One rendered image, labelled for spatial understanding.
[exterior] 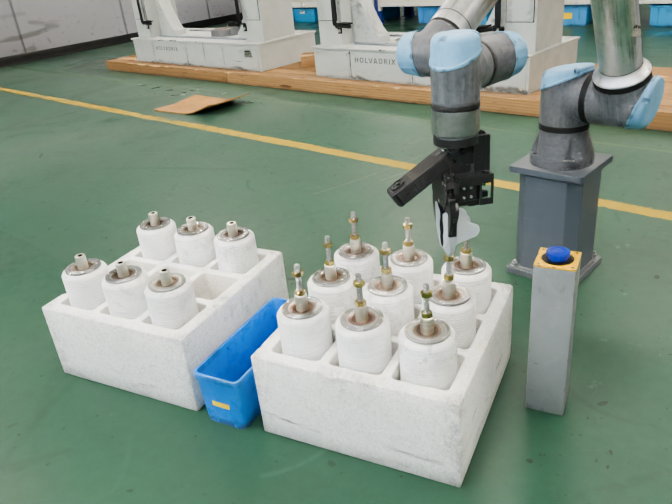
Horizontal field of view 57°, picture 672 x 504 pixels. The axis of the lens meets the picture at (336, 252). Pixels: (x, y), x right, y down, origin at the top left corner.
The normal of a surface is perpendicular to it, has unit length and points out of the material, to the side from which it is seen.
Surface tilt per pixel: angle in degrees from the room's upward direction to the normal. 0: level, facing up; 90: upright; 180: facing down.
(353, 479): 0
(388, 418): 90
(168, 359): 90
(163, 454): 0
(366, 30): 90
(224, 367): 88
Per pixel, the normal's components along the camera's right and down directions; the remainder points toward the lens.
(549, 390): -0.44, 0.44
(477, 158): 0.17, 0.43
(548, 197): -0.67, 0.39
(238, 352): 0.88, 0.10
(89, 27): 0.74, 0.24
